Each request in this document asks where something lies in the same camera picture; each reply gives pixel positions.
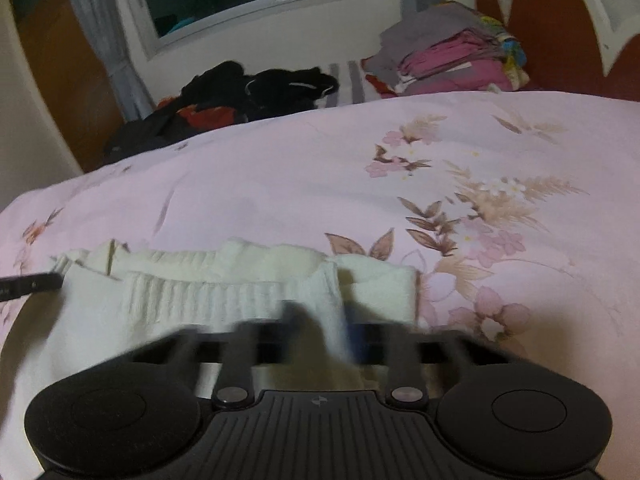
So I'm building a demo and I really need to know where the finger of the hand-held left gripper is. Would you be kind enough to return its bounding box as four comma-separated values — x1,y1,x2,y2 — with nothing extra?
0,271,63,303

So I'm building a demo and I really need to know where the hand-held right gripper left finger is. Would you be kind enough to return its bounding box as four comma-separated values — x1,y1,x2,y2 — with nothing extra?
127,300,313,408

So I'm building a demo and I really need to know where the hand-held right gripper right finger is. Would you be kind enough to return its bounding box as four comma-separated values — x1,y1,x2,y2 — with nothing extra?
347,322,516,406

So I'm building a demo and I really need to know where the white knit sweater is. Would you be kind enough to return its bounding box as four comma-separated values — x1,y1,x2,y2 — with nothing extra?
0,240,418,413

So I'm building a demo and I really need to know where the pile of black clothes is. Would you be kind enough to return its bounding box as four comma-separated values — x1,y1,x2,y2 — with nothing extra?
102,60,341,166

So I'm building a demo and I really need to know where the stack of folded clothes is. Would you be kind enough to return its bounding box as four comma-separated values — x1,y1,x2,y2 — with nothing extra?
361,1,531,98

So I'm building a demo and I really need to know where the pink floral bed sheet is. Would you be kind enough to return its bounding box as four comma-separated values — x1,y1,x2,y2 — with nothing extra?
0,91,640,480

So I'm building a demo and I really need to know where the brown wooden door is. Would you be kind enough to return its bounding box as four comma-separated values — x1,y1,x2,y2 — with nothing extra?
7,0,126,173

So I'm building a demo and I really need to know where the striped pillow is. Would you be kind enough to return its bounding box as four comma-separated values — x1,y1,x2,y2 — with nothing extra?
312,60,373,110

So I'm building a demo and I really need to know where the red and white headboard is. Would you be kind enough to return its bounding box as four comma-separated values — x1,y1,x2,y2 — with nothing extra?
472,0,640,111

